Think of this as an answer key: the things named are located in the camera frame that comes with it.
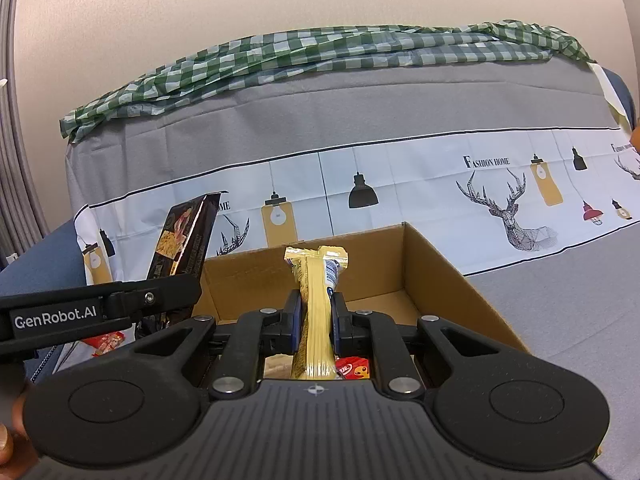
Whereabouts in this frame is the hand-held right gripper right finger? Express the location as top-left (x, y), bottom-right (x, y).
top-left (331, 291), bottom-right (526, 402)

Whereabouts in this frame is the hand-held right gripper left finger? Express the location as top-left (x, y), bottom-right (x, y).
top-left (125, 290), bottom-right (303, 402)

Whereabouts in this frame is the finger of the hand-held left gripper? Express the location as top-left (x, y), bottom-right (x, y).
top-left (107, 276), bottom-right (202, 321)

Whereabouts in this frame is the yellow snack packet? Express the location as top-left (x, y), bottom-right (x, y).
top-left (284, 245), bottom-right (349, 380)

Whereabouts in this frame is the red chips packet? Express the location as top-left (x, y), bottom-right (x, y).
top-left (335, 356), bottom-right (372, 380)

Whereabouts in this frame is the black cracker packet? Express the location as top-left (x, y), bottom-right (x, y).
top-left (146, 191), bottom-right (228, 286)

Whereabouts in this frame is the cardboard box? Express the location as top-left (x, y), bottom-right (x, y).
top-left (192, 221), bottom-right (532, 391)

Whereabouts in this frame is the person's left hand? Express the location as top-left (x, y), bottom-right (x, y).
top-left (0, 387), bottom-right (40, 467)

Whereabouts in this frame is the small red orange snack packet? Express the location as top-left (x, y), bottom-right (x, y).
top-left (80, 331), bottom-right (126, 358)

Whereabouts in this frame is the grey curtain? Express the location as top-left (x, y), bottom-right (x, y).
top-left (0, 0), bottom-right (48, 261)

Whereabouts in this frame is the grey white printed cloth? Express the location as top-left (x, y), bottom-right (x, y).
top-left (65, 55), bottom-right (640, 461)

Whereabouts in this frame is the green checked cloth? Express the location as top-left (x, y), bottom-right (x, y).
top-left (59, 21), bottom-right (598, 143)

